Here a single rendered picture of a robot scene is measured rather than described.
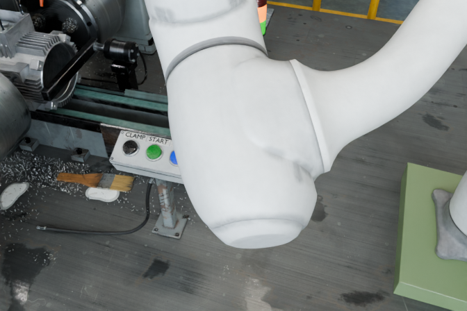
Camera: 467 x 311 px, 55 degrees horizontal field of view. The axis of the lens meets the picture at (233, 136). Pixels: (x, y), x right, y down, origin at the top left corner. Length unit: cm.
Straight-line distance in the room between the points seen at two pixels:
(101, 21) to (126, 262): 67
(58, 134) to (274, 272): 68
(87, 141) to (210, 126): 94
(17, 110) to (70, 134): 23
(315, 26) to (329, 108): 148
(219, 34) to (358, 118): 14
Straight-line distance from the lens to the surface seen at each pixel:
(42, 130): 133
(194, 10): 40
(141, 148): 90
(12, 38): 122
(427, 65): 40
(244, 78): 36
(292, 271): 103
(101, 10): 135
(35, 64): 117
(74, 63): 124
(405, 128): 141
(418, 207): 114
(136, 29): 161
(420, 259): 106
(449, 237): 109
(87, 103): 132
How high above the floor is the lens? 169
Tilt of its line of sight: 43 degrees down
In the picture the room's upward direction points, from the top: straight up
